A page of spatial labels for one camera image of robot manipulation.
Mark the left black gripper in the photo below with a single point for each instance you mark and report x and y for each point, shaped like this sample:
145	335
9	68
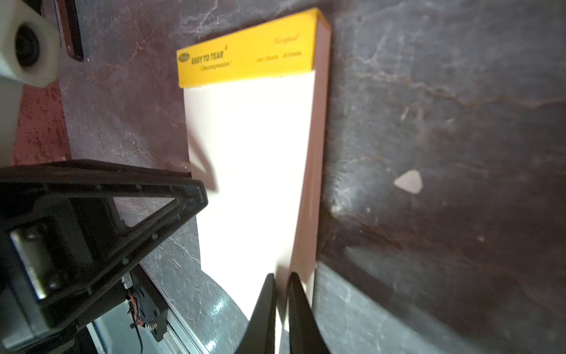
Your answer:
69	232

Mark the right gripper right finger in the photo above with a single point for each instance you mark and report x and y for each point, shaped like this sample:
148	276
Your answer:
305	338

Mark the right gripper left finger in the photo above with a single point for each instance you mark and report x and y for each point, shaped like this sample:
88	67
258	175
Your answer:
259	337

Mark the yellow-top beige memo pad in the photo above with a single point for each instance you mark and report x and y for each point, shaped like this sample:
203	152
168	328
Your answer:
255	105

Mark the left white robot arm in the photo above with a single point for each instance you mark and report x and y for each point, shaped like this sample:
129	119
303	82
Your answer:
146	305

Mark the small black device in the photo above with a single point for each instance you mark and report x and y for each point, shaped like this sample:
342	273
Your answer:
68	25

